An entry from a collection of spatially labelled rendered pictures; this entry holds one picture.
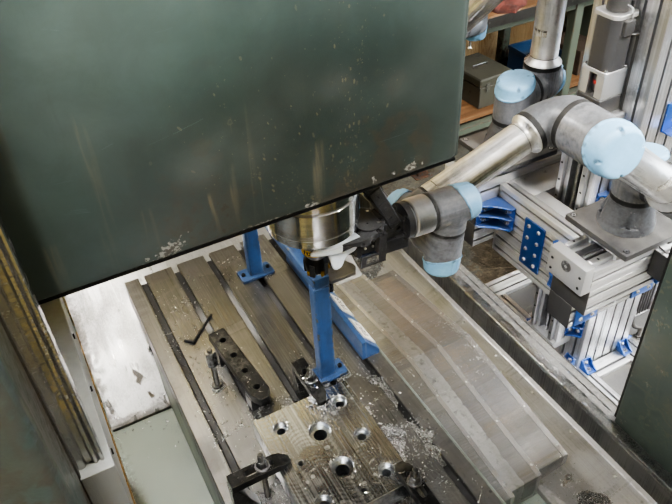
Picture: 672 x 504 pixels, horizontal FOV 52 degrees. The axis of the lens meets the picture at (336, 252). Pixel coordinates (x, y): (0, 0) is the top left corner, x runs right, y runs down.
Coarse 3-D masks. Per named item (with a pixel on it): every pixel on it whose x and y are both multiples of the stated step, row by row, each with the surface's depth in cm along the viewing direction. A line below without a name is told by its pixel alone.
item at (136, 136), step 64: (0, 0) 65; (64, 0) 68; (128, 0) 71; (192, 0) 74; (256, 0) 78; (320, 0) 81; (384, 0) 85; (448, 0) 90; (0, 64) 68; (64, 64) 71; (128, 64) 75; (192, 64) 78; (256, 64) 82; (320, 64) 86; (384, 64) 91; (448, 64) 96; (0, 128) 72; (64, 128) 75; (128, 128) 79; (192, 128) 82; (256, 128) 87; (320, 128) 92; (384, 128) 97; (448, 128) 103; (0, 192) 76; (64, 192) 79; (128, 192) 83; (192, 192) 87; (256, 192) 92; (320, 192) 98; (64, 256) 84; (128, 256) 88
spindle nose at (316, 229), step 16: (320, 208) 106; (336, 208) 107; (352, 208) 110; (272, 224) 111; (288, 224) 108; (304, 224) 107; (320, 224) 108; (336, 224) 109; (352, 224) 112; (288, 240) 111; (304, 240) 110; (320, 240) 110; (336, 240) 111
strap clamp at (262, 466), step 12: (276, 456) 139; (288, 456) 140; (252, 468) 137; (264, 468) 136; (276, 468) 137; (228, 480) 135; (240, 480) 135; (252, 480) 135; (264, 480) 139; (240, 492) 136; (252, 492) 143; (264, 492) 142
